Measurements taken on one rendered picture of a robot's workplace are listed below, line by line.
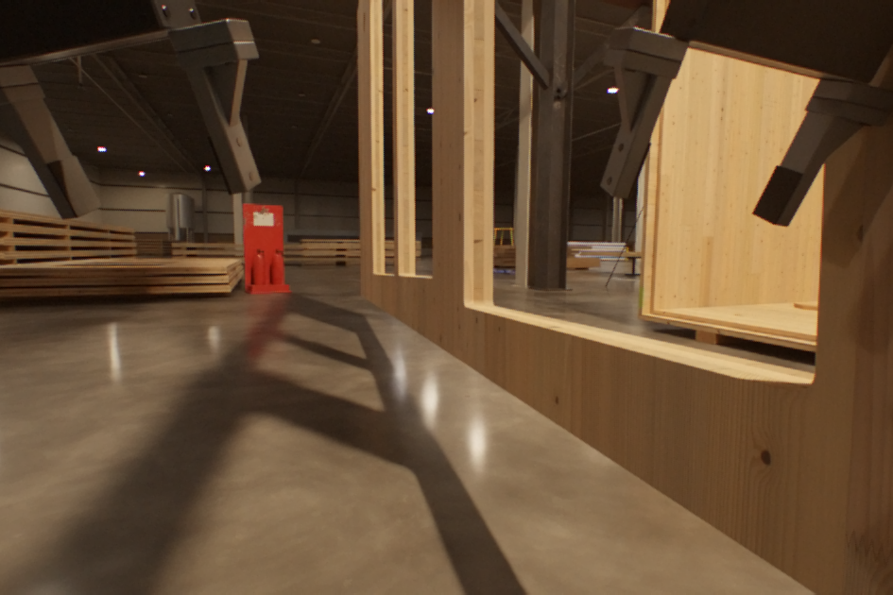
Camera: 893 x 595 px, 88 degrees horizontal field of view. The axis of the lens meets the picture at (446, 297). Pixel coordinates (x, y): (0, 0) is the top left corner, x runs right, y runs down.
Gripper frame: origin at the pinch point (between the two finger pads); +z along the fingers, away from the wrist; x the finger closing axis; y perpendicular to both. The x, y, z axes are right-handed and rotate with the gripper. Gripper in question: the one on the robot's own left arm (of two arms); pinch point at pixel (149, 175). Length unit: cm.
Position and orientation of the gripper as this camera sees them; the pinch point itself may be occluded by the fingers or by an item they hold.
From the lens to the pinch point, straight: 40.7
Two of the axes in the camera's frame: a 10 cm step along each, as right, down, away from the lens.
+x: -9.9, 1.1, 1.2
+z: 1.5, 8.7, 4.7
